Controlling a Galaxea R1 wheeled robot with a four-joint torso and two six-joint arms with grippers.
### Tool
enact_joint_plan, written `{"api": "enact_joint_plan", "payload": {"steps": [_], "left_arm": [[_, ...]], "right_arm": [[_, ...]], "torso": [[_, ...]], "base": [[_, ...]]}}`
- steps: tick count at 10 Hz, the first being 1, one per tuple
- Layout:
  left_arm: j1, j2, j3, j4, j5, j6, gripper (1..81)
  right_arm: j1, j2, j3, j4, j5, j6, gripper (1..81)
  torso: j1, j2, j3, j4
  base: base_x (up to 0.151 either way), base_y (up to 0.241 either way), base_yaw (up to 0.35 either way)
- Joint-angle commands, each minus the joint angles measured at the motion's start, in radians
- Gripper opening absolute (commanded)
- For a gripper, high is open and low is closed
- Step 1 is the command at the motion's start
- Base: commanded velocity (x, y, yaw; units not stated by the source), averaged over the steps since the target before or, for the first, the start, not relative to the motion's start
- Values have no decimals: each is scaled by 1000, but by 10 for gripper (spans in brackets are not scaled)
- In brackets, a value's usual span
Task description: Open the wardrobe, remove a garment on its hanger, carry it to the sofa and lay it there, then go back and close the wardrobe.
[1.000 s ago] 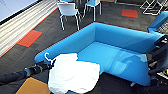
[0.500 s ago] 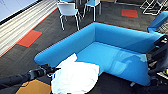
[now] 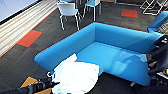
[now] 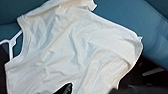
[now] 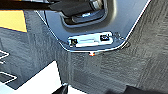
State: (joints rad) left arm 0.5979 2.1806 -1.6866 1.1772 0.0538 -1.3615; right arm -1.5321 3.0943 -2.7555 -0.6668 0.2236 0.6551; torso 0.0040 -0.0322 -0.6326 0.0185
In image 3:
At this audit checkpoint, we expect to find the white clothes hanger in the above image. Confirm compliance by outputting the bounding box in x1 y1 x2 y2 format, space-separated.
46 70 55 79

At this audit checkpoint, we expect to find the white shirt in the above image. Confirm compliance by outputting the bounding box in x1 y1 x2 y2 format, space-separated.
49 53 101 94

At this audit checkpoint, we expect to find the large blue sofa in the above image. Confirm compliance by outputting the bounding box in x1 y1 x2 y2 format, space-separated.
33 21 164 88

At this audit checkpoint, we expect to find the white chair blue seat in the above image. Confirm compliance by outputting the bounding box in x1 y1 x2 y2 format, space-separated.
83 0 103 22

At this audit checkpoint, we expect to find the white high stool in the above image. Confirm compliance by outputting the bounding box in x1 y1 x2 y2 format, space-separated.
139 0 168 16

